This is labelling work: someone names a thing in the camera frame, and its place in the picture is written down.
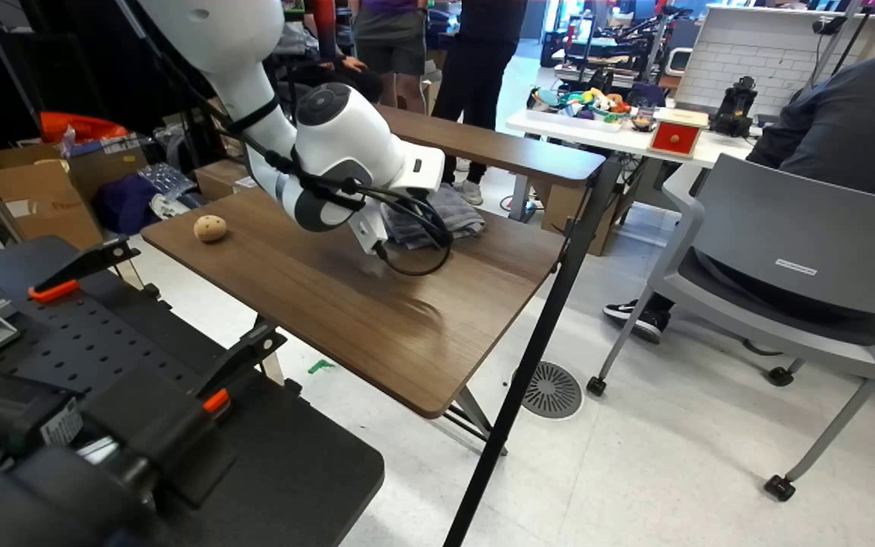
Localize beige toy potato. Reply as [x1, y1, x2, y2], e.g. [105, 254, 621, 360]
[191, 213, 234, 246]

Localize black clamp orange handle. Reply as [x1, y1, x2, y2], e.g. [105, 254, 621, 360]
[113, 318, 290, 489]
[21, 237, 143, 310]

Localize person in grey shorts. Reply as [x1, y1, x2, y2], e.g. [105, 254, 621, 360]
[352, 0, 432, 114]

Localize red box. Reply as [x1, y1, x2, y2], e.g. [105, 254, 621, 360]
[648, 106, 709, 159]

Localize large cardboard box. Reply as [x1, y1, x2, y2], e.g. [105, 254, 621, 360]
[0, 140, 145, 254]

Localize person in black t-shirt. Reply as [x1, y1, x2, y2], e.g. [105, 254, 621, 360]
[432, 0, 529, 207]

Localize cardboard box with dark print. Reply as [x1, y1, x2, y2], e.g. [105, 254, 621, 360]
[538, 181, 624, 257]

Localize white table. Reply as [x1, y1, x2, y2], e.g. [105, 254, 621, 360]
[500, 105, 739, 167]

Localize seated person in grey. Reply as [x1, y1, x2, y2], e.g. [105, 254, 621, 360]
[599, 47, 875, 347]

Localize black metal table frame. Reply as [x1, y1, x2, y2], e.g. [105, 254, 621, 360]
[432, 384, 500, 452]

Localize orange bag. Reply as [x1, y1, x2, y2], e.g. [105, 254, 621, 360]
[32, 111, 130, 147]

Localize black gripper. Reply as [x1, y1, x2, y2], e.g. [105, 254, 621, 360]
[381, 192, 432, 254]

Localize white wrist camera block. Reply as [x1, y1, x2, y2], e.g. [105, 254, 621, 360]
[345, 207, 393, 257]

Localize person in dark clothes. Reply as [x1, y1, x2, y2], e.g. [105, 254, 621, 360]
[299, 0, 371, 85]

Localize black perforated workbench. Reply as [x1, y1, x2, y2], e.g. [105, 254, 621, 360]
[0, 237, 387, 547]

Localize long narrow wooden bench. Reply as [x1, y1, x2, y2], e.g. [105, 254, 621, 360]
[381, 105, 607, 186]

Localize black slanted metal pole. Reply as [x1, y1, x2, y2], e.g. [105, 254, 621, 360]
[443, 153, 631, 547]

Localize purple cloth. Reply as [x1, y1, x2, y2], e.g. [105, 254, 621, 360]
[88, 175, 158, 237]

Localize colourful toys pile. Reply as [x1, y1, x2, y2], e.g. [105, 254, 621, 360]
[527, 81, 654, 126]

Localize grey rolling chair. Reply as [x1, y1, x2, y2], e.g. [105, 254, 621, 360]
[584, 153, 875, 502]

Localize white board panel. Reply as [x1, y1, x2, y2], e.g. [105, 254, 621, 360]
[671, 2, 845, 116]

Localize flat cardboard box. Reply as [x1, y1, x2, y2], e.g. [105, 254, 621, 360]
[191, 159, 257, 205]

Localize round floor drain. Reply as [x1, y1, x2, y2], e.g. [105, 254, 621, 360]
[520, 360, 584, 421]

